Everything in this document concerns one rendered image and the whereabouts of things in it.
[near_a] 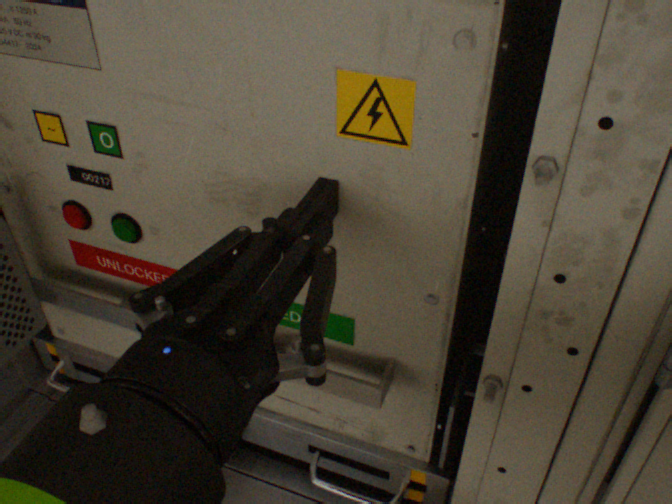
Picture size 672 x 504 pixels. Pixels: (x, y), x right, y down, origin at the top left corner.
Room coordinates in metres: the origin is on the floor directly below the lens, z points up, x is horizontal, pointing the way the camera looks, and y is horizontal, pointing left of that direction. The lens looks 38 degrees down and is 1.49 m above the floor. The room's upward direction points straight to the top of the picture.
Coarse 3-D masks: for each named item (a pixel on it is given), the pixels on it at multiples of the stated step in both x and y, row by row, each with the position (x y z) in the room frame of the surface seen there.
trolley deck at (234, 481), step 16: (48, 400) 0.50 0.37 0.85; (32, 416) 0.47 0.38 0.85; (16, 432) 0.45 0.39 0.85; (224, 480) 0.39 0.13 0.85; (240, 480) 0.39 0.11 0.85; (256, 480) 0.39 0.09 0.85; (240, 496) 0.37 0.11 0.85; (256, 496) 0.37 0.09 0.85; (272, 496) 0.37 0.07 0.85; (288, 496) 0.37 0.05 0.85
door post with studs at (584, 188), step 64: (576, 0) 0.31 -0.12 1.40; (640, 0) 0.30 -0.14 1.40; (576, 64) 0.31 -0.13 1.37; (640, 64) 0.30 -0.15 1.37; (576, 128) 0.31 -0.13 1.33; (640, 128) 0.29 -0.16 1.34; (576, 192) 0.30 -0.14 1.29; (640, 192) 0.29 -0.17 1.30; (512, 256) 0.31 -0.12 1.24; (576, 256) 0.30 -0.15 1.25; (512, 320) 0.31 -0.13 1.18; (576, 320) 0.29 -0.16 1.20; (512, 384) 0.30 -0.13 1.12; (576, 384) 0.29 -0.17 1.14; (512, 448) 0.30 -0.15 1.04
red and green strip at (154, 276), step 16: (80, 256) 0.51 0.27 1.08; (96, 256) 0.50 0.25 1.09; (112, 256) 0.49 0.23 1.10; (128, 256) 0.48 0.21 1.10; (112, 272) 0.49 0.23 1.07; (128, 272) 0.48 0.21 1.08; (144, 272) 0.47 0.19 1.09; (160, 272) 0.47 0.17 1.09; (288, 320) 0.42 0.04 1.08; (336, 320) 0.40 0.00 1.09; (352, 320) 0.39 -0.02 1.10; (336, 336) 0.40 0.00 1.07; (352, 336) 0.39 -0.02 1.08
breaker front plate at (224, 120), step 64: (128, 0) 0.46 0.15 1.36; (192, 0) 0.44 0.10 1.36; (256, 0) 0.42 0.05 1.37; (320, 0) 0.40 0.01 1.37; (384, 0) 0.39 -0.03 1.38; (448, 0) 0.37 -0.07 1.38; (0, 64) 0.51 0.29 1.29; (64, 64) 0.49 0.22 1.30; (128, 64) 0.46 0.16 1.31; (192, 64) 0.44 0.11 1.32; (256, 64) 0.42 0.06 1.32; (320, 64) 0.40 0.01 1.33; (384, 64) 0.39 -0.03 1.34; (448, 64) 0.37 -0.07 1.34; (0, 128) 0.52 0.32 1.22; (64, 128) 0.49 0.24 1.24; (128, 128) 0.47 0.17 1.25; (192, 128) 0.44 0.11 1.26; (256, 128) 0.42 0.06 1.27; (320, 128) 0.40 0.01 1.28; (448, 128) 0.37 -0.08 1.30; (0, 192) 0.54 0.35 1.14; (64, 192) 0.50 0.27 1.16; (128, 192) 0.47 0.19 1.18; (192, 192) 0.45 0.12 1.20; (256, 192) 0.42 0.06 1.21; (384, 192) 0.38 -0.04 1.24; (448, 192) 0.37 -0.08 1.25; (64, 256) 0.52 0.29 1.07; (192, 256) 0.45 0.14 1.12; (384, 256) 0.38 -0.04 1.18; (448, 256) 0.36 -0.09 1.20; (64, 320) 0.53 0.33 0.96; (384, 320) 0.38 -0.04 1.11; (448, 320) 0.36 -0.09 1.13
